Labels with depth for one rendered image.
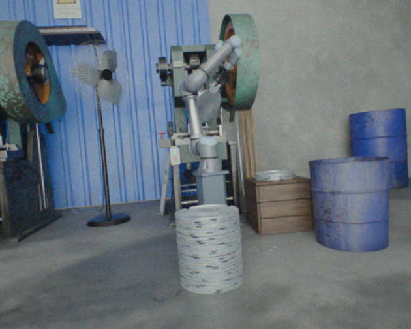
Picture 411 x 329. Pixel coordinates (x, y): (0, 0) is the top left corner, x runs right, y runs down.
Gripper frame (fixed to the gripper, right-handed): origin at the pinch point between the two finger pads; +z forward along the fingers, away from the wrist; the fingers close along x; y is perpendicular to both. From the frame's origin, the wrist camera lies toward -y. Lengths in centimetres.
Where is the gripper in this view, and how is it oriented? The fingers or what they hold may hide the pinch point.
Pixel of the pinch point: (213, 91)
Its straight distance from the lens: 249.1
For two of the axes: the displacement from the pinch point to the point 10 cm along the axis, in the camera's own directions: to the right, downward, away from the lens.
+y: -5.3, 0.8, -8.5
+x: 6.5, 6.8, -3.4
